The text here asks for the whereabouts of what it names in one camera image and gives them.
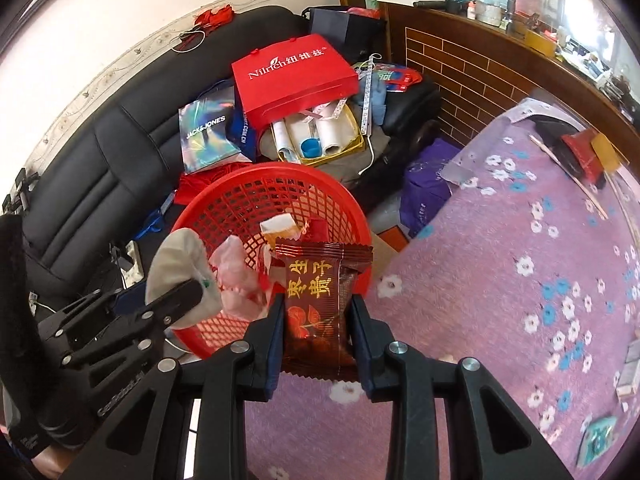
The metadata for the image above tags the dark red snack packet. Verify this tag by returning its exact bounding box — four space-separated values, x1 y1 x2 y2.
274 241 375 380

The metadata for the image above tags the red and blue package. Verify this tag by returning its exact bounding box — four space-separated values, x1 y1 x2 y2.
372 62 421 93

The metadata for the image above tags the yellow paper sheet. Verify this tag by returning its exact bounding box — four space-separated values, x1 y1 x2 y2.
592 135 631 171

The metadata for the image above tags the white paper roll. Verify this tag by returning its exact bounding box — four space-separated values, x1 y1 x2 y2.
312 115 351 156
272 119 306 163

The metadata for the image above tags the purple bag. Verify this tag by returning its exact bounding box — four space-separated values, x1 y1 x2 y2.
400 140 463 238

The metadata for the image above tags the flat black item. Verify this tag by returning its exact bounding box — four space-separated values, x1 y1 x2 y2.
535 117 591 176

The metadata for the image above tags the pink plastic wrapper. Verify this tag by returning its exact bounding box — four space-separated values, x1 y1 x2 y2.
209 236 273 321

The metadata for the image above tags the white wire loop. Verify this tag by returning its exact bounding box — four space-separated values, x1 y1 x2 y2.
172 30 206 54

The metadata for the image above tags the black leather sofa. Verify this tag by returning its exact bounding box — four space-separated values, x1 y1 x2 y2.
0 6 443 321

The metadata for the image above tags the black shopping bag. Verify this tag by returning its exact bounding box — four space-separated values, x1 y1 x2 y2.
302 5 388 56

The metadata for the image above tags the orange and white wrapper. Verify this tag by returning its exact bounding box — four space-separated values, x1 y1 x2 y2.
260 213 301 248

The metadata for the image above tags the blue cloth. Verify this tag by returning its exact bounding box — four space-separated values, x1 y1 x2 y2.
369 80 388 126

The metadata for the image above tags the white measuring tape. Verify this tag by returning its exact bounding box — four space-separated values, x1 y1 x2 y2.
305 55 383 136

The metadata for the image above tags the teal card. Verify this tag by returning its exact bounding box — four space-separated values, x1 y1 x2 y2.
575 415 618 466

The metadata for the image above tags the purple floral tablecloth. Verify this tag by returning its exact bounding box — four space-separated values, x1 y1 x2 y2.
245 97 640 480

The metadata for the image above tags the gold cardboard box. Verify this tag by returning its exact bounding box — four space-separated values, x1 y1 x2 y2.
270 105 368 167

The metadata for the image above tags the dark blue bag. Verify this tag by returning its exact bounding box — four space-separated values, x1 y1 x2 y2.
225 102 258 161

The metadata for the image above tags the wooden stick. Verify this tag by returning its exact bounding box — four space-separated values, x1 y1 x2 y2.
529 134 608 220

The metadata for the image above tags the red paper gift bag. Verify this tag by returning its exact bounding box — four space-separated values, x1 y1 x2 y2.
231 33 360 131

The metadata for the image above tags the small red wrapper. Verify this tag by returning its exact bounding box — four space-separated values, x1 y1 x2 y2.
300 219 328 243

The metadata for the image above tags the row of windowsill items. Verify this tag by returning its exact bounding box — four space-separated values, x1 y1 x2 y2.
450 0 640 111

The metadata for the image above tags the red tassel ornament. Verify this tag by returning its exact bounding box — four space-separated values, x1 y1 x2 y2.
194 5 236 28

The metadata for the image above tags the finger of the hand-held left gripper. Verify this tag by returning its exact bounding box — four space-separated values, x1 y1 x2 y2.
36 284 148 341
59 278 205 371

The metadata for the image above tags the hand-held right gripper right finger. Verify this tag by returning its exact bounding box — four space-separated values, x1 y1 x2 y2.
347 294 573 480

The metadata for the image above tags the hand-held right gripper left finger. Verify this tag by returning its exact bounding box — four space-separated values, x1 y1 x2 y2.
60 292 288 480

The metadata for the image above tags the blue lanyard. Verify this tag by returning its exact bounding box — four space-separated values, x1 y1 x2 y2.
132 192 173 241

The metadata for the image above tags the white power strip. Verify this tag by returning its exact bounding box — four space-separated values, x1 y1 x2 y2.
110 240 146 288

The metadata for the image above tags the iridescent shopping bag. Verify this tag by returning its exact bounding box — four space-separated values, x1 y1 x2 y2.
178 96 241 175

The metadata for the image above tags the red plastic mesh basket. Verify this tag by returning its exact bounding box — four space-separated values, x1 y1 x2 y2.
170 162 373 361

